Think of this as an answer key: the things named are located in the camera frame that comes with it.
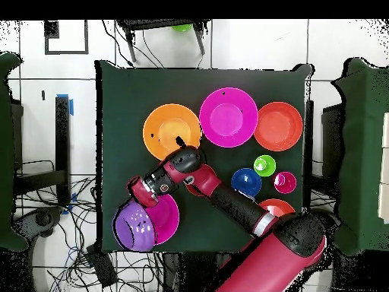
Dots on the purple bowl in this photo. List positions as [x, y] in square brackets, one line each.
[133, 228]

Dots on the blue tape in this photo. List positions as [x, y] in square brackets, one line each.
[71, 108]

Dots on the black stool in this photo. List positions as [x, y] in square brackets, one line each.
[158, 23]

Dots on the black office chair base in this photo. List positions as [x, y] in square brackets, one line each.
[42, 219]
[333, 225]

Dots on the red cup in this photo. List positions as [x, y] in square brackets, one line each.
[284, 182]

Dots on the blue bowl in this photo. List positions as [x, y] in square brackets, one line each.
[246, 181]

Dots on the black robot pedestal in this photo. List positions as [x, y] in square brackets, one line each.
[188, 273]

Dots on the pink bowl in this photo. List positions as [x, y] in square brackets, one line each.
[228, 118]
[167, 219]

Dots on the black table frame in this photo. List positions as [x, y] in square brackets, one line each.
[309, 137]
[62, 137]

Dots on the green cup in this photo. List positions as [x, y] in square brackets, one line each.
[265, 165]

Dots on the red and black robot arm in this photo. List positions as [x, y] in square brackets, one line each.
[267, 264]

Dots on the white boxes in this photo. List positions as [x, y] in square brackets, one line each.
[385, 197]

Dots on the black power strip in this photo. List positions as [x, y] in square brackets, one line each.
[101, 267]

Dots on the green cloth side table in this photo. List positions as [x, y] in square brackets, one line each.
[364, 152]
[6, 121]

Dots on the shallow red-orange bowl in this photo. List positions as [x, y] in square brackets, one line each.
[278, 126]

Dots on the deep red-orange bowl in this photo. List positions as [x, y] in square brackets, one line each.
[276, 207]

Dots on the dark green tablecloth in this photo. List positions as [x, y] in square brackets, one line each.
[152, 88]

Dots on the lime green bowl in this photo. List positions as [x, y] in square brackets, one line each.
[182, 28]

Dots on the orange bowl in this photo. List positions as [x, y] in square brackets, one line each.
[161, 127]

